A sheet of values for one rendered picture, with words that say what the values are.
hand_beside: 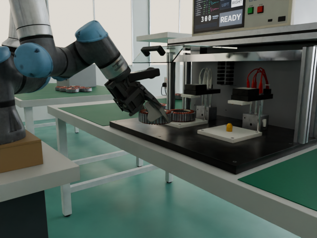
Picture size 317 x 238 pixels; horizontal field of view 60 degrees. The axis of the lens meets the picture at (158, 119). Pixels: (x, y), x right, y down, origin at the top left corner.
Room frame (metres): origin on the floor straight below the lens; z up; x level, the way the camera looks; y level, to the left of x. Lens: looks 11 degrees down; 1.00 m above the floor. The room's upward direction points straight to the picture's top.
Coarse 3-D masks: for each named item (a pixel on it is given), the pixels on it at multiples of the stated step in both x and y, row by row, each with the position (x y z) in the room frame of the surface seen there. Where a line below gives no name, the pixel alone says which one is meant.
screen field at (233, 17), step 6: (228, 12) 1.08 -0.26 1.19; (234, 12) 1.05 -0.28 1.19; (240, 12) 1.03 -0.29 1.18; (222, 18) 1.10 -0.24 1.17; (228, 18) 1.08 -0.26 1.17; (234, 18) 1.05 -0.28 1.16; (240, 18) 1.03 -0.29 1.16; (222, 24) 1.10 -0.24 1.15; (228, 24) 1.07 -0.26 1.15; (234, 24) 1.05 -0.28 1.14
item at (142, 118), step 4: (140, 112) 0.87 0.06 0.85; (144, 112) 0.85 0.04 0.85; (168, 112) 0.86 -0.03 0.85; (172, 112) 0.88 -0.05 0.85; (140, 116) 0.86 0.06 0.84; (144, 116) 0.84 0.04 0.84; (168, 116) 0.85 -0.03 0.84; (172, 116) 0.87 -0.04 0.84; (140, 120) 0.86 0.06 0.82; (144, 120) 0.84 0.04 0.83; (156, 120) 0.84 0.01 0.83; (160, 120) 0.83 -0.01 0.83; (164, 120) 0.84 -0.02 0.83; (172, 120) 0.87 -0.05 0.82; (152, 124) 0.84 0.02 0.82; (160, 124) 0.84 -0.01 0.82
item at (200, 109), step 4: (196, 108) 1.19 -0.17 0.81; (200, 108) 1.17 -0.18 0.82; (208, 108) 1.13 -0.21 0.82; (212, 108) 1.14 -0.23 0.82; (216, 108) 1.16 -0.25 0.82; (196, 112) 1.19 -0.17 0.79; (200, 112) 1.17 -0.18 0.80; (208, 112) 1.13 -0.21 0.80; (212, 112) 1.14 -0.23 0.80; (216, 112) 1.16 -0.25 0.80; (196, 116) 1.19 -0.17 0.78; (200, 116) 1.17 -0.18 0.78; (208, 116) 1.13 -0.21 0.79; (212, 116) 1.14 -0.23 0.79; (216, 116) 1.16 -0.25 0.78
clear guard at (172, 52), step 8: (168, 48) 0.98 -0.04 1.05; (176, 48) 0.94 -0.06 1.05; (184, 48) 1.07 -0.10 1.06; (192, 48) 1.07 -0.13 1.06; (200, 48) 1.07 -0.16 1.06; (208, 48) 1.07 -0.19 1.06; (216, 48) 1.07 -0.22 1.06; (224, 48) 1.07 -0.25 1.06; (232, 48) 1.07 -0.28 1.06; (144, 56) 1.05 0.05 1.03; (152, 56) 1.01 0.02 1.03; (160, 56) 0.97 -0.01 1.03; (168, 56) 0.93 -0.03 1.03; (176, 56) 0.91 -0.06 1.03
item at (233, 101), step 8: (240, 88) 0.93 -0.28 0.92; (248, 88) 0.93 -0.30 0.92; (256, 88) 0.93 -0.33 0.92; (232, 96) 0.94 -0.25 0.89; (240, 96) 0.92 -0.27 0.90; (248, 96) 0.89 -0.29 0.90; (256, 96) 0.92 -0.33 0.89; (264, 96) 0.95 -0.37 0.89; (272, 96) 0.98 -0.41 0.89; (240, 104) 0.89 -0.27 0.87; (256, 104) 0.98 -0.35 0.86; (256, 112) 0.98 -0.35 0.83
